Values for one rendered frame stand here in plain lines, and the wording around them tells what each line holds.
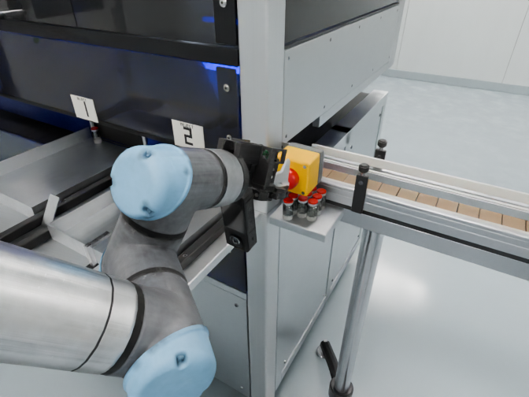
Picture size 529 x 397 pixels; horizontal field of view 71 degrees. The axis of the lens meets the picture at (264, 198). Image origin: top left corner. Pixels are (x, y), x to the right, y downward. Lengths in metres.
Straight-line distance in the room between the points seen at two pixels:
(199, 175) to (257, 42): 0.33
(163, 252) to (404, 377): 1.36
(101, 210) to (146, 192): 0.52
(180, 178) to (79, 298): 0.15
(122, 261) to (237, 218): 0.19
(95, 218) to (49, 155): 0.38
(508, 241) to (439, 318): 1.13
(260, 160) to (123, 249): 0.23
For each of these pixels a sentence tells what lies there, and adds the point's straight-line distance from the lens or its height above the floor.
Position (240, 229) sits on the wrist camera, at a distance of 0.55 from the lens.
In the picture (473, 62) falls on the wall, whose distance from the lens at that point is 5.27.
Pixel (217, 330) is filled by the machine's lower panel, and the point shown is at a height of 0.38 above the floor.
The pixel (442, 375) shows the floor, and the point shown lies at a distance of 1.71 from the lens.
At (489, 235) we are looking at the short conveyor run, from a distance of 0.80.
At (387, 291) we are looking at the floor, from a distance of 1.92.
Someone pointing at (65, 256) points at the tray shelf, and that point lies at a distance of 0.78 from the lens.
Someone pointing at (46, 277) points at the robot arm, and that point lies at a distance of 0.29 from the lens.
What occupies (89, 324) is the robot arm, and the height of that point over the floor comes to 1.13.
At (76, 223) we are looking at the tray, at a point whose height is 0.88.
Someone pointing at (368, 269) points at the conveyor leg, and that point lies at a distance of 0.96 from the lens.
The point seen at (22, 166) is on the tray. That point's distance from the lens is 1.16.
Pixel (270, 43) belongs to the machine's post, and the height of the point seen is 1.22.
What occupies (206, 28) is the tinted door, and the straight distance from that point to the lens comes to 0.73.
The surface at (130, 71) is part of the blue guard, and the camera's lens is 0.89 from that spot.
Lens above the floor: 1.35
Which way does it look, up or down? 33 degrees down
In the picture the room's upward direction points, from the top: straight up
